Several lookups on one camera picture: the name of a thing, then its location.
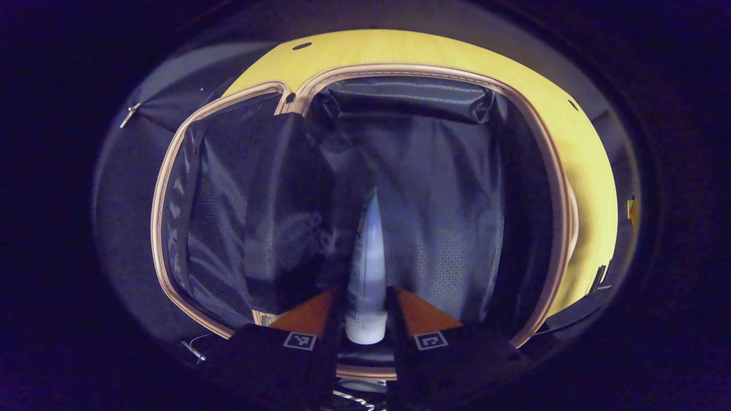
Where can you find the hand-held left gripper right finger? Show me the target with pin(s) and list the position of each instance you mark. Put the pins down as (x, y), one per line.
(445, 371)

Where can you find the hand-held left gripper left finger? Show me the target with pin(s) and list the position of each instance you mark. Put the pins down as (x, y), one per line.
(297, 371)

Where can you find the white skin care tube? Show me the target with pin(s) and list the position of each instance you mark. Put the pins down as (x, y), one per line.
(368, 274)

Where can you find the pink suitcase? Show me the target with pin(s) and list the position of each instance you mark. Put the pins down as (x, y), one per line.
(445, 188)

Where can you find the silver binder clip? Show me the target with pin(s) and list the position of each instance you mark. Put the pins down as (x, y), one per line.
(194, 351)
(130, 114)

